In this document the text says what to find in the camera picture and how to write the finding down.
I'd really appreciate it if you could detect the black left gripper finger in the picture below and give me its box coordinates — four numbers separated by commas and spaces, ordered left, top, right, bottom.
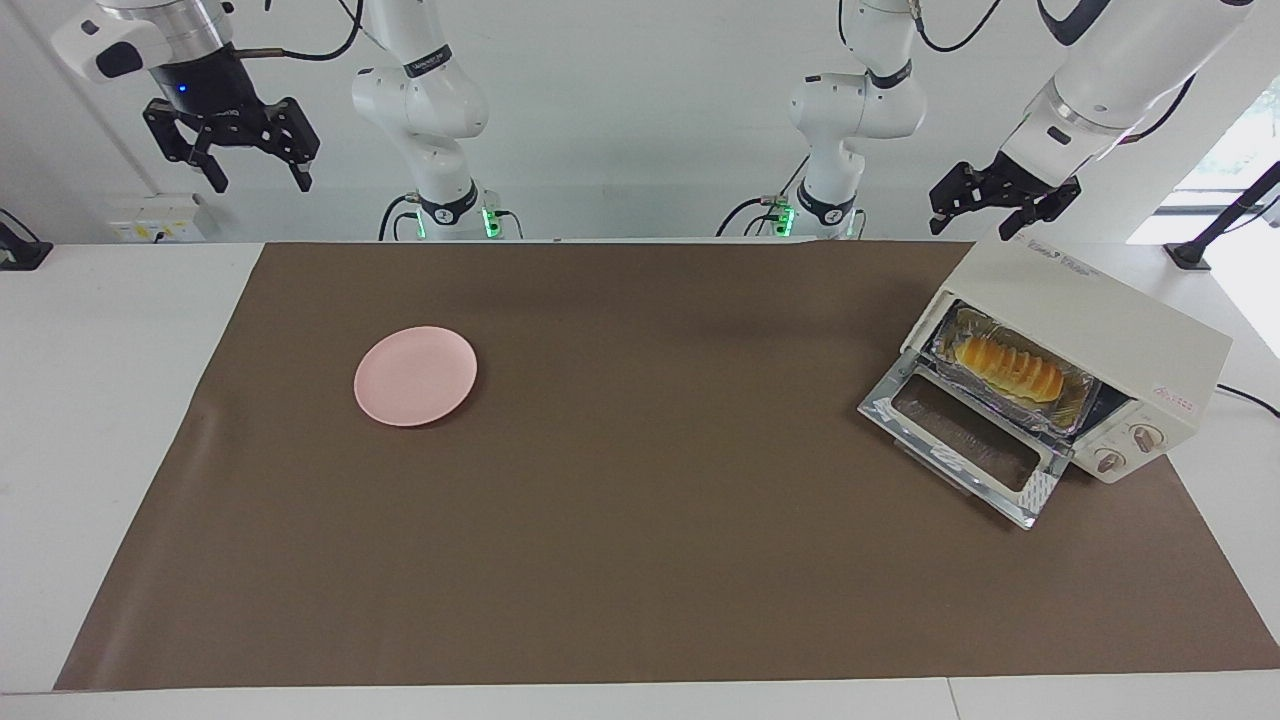
928, 162, 987, 239
999, 194, 1080, 242

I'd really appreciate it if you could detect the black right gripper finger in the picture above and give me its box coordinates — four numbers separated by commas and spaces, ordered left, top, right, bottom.
142, 103, 230, 195
264, 124, 322, 194

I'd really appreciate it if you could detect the sliced golden bread loaf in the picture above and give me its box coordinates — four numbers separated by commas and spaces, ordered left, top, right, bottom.
954, 336, 1067, 405

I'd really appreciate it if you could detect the aluminium foil tray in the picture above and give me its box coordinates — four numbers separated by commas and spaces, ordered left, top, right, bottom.
929, 304, 1102, 439

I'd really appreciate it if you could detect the white toaster oven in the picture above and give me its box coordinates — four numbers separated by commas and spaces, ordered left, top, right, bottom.
900, 238, 1234, 486

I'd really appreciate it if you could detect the black clamp stand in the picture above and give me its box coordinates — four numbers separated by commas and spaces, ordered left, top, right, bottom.
1164, 160, 1280, 272
0, 207, 54, 272

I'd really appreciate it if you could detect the pink round plate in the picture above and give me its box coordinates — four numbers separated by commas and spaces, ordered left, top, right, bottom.
353, 325, 479, 429

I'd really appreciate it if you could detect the brown table mat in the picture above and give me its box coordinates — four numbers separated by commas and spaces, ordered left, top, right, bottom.
54, 240, 1280, 692

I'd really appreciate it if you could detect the white wall power socket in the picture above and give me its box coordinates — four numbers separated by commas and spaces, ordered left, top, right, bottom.
107, 194, 207, 245

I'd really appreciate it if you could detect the black right arm base cable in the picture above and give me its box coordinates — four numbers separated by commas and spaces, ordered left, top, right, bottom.
377, 192, 423, 242

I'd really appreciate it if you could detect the black arm base cable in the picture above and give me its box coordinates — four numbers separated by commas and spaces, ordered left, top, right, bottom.
377, 192, 423, 242
714, 154, 809, 240

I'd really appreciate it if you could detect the black left arm base cable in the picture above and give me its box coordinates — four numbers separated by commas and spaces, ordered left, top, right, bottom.
714, 154, 809, 240

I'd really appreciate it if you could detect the glass oven door metal frame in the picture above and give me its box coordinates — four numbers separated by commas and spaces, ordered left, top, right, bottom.
857, 352, 1074, 531

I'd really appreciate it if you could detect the black oven power cord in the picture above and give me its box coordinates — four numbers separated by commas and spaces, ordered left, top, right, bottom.
1214, 382, 1280, 421

